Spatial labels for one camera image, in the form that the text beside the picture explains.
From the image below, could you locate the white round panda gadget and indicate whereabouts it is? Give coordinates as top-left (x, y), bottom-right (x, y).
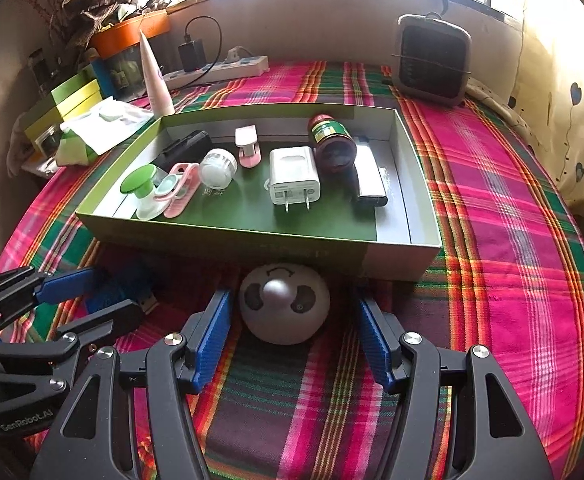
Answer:
top-left (239, 262), bottom-right (331, 346)

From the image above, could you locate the blue card reader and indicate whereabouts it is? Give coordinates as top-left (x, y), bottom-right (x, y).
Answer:
top-left (84, 270), bottom-right (160, 318)

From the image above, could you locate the pale pink cloth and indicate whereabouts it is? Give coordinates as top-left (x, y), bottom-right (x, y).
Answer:
top-left (7, 112), bottom-right (33, 178)

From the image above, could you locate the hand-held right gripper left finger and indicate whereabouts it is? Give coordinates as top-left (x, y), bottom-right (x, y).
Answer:
top-left (29, 289), bottom-right (233, 480)

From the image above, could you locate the black rectangular device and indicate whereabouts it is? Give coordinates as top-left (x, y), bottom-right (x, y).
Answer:
top-left (159, 130), bottom-right (213, 171)

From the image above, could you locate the large yellow green box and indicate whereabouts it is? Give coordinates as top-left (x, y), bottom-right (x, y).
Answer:
top-left (23, 100), bottom-right (104, 148)

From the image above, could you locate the pink green plaid tablecloth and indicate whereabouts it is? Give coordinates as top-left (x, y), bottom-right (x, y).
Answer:
top-left (0, 60), bottom-right (584, 480)

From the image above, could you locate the amber bottle with red cap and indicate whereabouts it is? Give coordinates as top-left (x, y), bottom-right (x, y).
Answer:
top-left (308, 113), bottom-right (357, 173)

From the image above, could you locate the brown checked cloth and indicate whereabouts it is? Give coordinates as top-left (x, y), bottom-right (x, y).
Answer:
top-left (62, 0), bottom-right (145, 46)

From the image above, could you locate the small glass jar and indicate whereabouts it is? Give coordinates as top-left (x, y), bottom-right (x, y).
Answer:
top-left (34, 127), bottom-right (63, 153)

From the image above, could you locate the small yellow green box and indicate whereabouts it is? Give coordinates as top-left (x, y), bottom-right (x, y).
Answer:
top-left (51, 71), bottom-right (103, 111)

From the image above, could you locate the green tissue pack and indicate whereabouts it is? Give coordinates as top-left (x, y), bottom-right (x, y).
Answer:
top-left (54, 127), bottom-right (100, 167)

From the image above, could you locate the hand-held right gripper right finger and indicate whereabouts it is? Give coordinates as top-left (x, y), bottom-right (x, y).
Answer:
top-left (357, 297), bottom-right (555, 480)

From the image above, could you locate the clear jar with white lid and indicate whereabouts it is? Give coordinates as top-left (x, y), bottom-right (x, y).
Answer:
top-left (198, 149), bottom-right (239, 192)

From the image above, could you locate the white cosmetic tube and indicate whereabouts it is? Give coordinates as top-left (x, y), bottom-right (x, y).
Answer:
top-left (138, 27), bottom-right (176, 117)

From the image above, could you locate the white power strip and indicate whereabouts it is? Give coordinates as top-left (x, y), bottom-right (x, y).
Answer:
top-left (161, 56), bottom-right (270, 86)

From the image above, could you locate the green cardboard box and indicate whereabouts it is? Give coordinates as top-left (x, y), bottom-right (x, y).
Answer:
top-left (74, 102), bottom-right (443, 282)

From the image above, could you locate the white plastic wipes pack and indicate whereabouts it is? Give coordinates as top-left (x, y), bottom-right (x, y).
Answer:
top-left (61, 99), bottom-right (155, 156)

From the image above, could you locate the black charger with cable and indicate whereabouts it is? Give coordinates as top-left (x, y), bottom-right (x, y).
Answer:
top-left (184, 16), bottom-right (223, 81)

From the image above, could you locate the orange planter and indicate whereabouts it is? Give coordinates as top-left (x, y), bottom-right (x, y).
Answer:
top-left (89, 10), bottom-right (171, 58)

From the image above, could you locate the grey fan heater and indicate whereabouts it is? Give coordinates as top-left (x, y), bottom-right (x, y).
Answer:
top-left (391, 14), bottom-right (472, 107)

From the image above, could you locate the pink contact lens case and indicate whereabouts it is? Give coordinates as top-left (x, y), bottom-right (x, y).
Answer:
top-left (154, 161), bottom-right (203, 219)

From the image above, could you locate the green-topped white knob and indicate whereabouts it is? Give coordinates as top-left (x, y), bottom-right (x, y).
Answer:
top-left (120, 164), bottom-right (170, 221)

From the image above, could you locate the white wall charger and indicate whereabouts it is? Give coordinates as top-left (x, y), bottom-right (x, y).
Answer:
top-left (269, 146), bottom-right (321, 213)

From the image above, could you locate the blue printed box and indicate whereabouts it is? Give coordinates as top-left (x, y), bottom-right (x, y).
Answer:
top-left (94, 52), bottom-right (145, 101)

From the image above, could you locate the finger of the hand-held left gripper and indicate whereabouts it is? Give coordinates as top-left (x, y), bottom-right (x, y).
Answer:
top-left (0, 300), bottom-right (145, 406)
top-left (0, 266), bottom-right (98, 331)

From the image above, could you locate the silver rectangular device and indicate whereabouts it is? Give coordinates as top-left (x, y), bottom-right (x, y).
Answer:
top-left (352, 135), bottom-right (389, 207)

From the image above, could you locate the cream curtain with hearts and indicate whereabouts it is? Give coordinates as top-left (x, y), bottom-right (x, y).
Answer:
top-left (509, 0), bottom-right (584, 211)

